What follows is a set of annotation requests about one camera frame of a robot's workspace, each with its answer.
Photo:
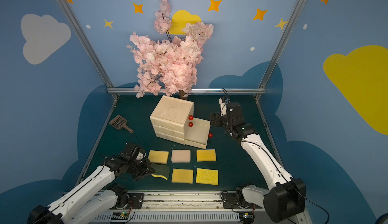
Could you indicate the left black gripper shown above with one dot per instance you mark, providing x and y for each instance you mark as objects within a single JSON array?
[{"x": 144, "y": 168}]

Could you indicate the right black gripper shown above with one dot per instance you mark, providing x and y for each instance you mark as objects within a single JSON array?
[{"x": 218, "y": 119}]

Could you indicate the pale yellow foam sponge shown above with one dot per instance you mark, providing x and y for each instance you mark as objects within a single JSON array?
[{"x": 159, "y": 157}]

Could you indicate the dark green scouring sponge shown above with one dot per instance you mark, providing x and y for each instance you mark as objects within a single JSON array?
[{"x": 161, "y": 171}]

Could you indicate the white bottom drawer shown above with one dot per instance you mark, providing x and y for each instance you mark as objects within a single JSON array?
[{"x": 197, "y": 136}]

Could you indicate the light yellow coarse sponge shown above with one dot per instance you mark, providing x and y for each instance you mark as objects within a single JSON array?
[{"x": 185, "y": 176}]

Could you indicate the pink sponge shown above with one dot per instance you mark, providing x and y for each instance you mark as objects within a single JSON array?
[{"x": 181, "y": 156}]

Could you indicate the white three-drawer cabinet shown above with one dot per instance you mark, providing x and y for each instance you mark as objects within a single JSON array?
[{"x": 170, "y": 118}]

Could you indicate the bright yellow porous sponge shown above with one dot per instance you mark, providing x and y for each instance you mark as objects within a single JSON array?
[{"x": 207, "y": 176}]

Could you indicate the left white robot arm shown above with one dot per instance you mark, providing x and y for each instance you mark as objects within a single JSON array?
[{"x": 97, "y": 193}]

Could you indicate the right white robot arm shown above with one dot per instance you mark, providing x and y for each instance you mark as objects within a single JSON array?
[{"x": 285, "y": 196}]

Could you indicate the green circuit board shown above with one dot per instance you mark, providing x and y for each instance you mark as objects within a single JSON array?
[{"x": 117, "y": 217}]

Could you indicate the pink cherry blossom tree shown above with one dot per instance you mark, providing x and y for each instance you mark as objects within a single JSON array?
[{"x": 169, "y": 66}]

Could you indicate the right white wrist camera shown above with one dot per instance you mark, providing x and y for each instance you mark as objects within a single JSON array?
[{"x": 223, "y": 101}]

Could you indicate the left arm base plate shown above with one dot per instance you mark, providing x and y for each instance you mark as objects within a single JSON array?
[{"x": 132, "y": 200}]

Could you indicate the aluminium mounting rail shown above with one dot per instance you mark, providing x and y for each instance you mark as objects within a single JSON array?
[{"x": 182, "y": 207}]

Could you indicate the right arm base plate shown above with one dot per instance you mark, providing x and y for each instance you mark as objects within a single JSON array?
[{"x": 232, "y": 201}]

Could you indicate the rear aluminium frame bar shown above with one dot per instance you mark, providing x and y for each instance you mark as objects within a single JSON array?
[{"x": 197, "y": 91}]

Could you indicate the right aluminium frame post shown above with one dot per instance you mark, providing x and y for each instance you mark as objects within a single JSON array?
[{"x": 293, "y": 18}]

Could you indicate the aluminium frame post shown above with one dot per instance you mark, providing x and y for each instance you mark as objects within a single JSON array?
[
  {"x": 293, "y": 18},
  {"x": 78, "y": 29}
]

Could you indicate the left aluminium frame post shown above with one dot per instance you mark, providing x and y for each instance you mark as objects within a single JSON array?
[{"x": 78, "y": 29}]

